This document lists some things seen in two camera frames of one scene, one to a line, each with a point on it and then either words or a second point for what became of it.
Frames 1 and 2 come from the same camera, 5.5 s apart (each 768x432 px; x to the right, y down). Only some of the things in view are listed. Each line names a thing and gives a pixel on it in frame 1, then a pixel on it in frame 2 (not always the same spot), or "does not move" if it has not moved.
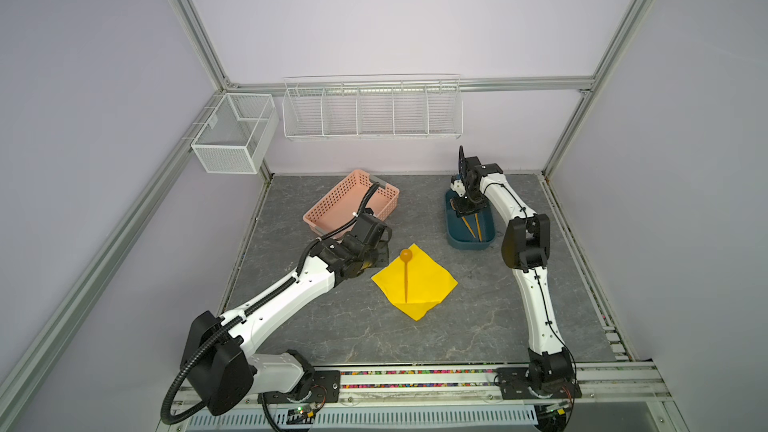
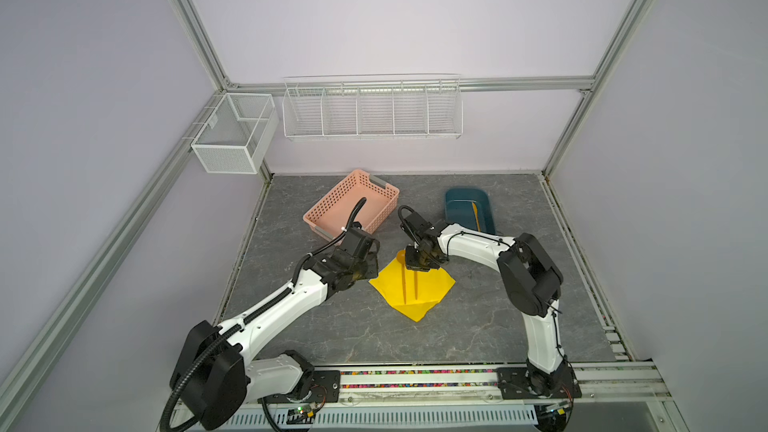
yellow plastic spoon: x=406 y=255 does not move
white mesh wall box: x=238 y=134 does not move
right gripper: x=462 y=211 -> x=412 y=265
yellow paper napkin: x=427 y=283 does not move
